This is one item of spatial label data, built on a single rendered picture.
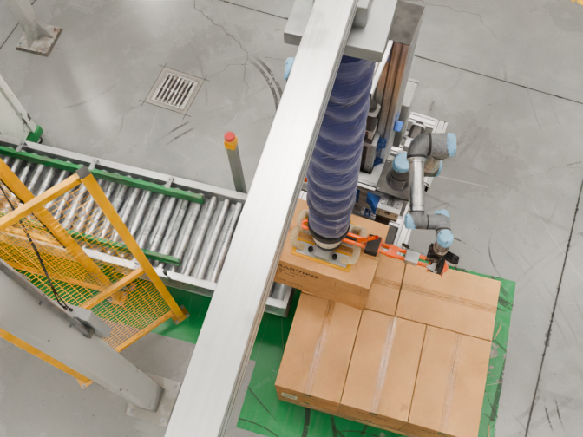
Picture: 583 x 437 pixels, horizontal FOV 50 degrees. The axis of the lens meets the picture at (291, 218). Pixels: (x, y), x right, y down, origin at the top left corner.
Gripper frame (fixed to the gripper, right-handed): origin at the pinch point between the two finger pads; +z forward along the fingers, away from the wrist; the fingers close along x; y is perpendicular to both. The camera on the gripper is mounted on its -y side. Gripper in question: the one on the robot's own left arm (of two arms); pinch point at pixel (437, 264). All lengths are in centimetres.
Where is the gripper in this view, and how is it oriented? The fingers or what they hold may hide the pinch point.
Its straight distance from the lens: 337.5
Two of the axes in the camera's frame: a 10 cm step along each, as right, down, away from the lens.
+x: -3.3, 8.5, -4.0
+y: -9.4, -2.9, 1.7
